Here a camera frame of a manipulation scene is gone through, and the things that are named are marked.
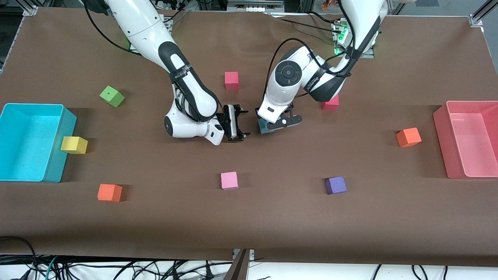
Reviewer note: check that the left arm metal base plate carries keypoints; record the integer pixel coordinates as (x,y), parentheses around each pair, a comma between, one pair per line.
(371,52)

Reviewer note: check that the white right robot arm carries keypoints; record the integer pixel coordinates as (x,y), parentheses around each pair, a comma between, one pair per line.
(186,77)

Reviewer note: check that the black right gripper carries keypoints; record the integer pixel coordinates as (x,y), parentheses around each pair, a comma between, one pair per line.
(227,125)

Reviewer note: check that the cyan plastic bin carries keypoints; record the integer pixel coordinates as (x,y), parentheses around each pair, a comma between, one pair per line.
(27,151)

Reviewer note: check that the grey background device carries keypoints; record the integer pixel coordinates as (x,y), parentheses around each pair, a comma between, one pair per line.
(255,4)

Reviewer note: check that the orange foam block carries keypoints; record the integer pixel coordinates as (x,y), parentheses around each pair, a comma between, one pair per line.
(408,137)
(109,193)

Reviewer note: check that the yellow foam block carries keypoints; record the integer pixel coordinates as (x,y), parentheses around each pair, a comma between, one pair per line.
(74,144)

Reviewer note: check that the silver metal bracket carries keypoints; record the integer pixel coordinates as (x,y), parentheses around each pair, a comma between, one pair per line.
(251,253)

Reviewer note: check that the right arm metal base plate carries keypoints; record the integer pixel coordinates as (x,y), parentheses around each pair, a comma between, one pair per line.
(131,47)

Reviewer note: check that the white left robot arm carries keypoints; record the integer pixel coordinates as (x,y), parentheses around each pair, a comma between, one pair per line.
(288,74)

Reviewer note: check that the green foam block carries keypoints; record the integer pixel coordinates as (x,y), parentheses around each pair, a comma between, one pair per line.
(112,96)

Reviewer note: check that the aluminium background post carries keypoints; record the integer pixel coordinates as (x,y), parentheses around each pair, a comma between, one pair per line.
(306,6)

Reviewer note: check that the dark aluminium profile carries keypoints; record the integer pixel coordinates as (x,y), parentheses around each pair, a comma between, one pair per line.
(238,270)

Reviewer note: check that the brown table cover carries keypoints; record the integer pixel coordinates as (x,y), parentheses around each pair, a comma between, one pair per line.
(249,221)

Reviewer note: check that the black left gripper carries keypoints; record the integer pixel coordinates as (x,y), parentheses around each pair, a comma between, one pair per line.
(290,108)

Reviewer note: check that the pink plastic bin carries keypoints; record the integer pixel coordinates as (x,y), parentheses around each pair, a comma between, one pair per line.
(467,155)

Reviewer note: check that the pink foam block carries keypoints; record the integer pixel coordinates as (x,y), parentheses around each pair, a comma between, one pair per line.
(229,181)

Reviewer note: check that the orange background items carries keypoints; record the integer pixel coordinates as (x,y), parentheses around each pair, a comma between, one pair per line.
(330,4)

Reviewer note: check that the small silver corner bracket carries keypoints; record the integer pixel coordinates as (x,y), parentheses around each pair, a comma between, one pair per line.
(31,11)

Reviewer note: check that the purple foam block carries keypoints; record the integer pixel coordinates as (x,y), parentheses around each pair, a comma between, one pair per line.
(336,185)

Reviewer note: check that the red foam block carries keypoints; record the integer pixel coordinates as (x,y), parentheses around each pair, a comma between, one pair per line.
(232,80)
(330,104)

